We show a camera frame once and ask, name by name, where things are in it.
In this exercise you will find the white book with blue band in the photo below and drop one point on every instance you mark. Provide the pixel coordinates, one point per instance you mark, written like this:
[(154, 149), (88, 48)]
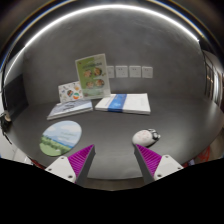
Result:
[(131, 102)]

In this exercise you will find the white ceiling light strip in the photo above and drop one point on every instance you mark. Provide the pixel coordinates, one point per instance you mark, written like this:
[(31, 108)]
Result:
[(110, 6)]

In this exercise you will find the white panda-print computer mouse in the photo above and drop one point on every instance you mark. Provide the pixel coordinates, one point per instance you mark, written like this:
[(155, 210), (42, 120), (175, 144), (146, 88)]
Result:
[(143, 137)]

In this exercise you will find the white sticker-print card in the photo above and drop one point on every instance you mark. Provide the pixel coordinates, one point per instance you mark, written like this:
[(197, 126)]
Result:
[(69, 91)]

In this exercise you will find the green food poster stand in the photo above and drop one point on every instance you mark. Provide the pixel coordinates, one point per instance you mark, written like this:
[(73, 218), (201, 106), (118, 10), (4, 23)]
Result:
[(92, 76)]

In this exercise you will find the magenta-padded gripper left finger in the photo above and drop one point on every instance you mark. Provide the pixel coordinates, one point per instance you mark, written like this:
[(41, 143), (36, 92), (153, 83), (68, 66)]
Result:
[(80, 160)]

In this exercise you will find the round landscape-print mouse pad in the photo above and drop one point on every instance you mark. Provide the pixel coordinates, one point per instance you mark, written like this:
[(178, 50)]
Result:
[(61, 137)]

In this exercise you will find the grey cover book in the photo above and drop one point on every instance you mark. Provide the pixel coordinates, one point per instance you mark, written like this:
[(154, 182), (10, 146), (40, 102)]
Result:
[(69, 108)]

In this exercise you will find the dark framed glass door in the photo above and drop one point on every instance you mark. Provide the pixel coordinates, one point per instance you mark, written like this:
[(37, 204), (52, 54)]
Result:
[(213, 80)]

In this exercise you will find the dark wall panel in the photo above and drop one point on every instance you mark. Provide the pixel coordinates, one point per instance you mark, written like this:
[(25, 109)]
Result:
[(15, 96)]

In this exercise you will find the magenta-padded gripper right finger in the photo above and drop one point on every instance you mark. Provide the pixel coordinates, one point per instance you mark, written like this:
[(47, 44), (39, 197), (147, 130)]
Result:
[(150, 160)]

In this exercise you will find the white wall socket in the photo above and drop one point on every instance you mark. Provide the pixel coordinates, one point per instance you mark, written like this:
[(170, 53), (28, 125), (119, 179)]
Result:
[(147, 72), (111, 72), (135, 71), (121, 71)]

